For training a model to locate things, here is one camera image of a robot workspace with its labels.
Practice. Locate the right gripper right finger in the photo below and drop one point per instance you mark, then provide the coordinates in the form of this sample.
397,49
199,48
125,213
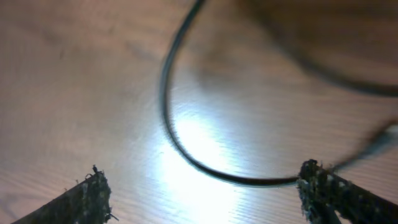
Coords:
328,198

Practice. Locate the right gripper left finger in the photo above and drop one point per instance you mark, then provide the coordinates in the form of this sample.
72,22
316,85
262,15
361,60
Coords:
85,203

